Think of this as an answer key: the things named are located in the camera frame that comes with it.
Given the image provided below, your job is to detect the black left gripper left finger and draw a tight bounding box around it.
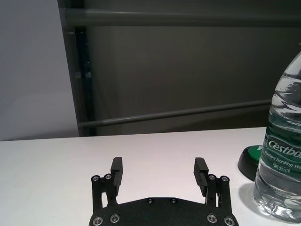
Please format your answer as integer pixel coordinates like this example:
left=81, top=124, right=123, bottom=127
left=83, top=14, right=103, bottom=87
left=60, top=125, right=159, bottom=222
left=91, top=157, right=124, bottom=210

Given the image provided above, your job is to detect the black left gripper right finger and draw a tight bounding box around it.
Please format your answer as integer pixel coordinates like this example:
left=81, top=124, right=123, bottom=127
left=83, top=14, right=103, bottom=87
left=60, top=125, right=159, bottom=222
left=192, top=157, right=234, bottom=210

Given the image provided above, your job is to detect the clear water bottle green label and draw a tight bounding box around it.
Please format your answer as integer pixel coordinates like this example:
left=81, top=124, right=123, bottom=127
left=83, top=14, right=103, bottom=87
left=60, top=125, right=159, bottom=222
left=253, top=50, right=301, bottom=226

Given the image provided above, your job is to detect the green YES button black base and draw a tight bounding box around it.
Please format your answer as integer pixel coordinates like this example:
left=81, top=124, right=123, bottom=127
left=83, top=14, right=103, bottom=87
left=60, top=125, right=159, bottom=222
left=237, top=145, right=266, bottom=183

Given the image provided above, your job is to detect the grey horizontal rail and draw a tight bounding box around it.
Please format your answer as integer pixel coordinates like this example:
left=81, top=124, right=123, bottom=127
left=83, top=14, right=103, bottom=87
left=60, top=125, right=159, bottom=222
left=79, top=99, right=273, bottom=128
left=58, top=8, right=301, bottom=27

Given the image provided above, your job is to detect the dark vertical frame post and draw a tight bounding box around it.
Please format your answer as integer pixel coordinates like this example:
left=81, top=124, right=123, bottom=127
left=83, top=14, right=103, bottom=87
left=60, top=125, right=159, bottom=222
left=73, top=25, right=95, bottom=137

